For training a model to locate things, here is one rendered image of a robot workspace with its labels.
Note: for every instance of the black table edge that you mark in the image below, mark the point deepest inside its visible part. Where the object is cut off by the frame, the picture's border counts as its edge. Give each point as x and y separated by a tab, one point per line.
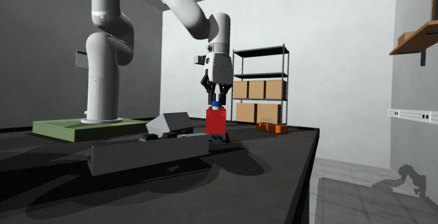
295	204

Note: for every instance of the orange digital multimeter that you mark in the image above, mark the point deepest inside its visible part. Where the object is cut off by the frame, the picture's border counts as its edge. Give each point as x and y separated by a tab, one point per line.
271	127

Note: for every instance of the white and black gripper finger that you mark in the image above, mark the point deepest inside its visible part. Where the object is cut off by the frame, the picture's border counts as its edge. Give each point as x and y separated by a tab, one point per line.
210	87
223	92

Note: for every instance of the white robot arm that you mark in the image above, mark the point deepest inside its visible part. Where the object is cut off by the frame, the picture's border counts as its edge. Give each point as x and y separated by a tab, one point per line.
105	52

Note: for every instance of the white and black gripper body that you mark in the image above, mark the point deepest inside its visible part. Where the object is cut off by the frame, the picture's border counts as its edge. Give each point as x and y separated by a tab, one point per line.
219	66

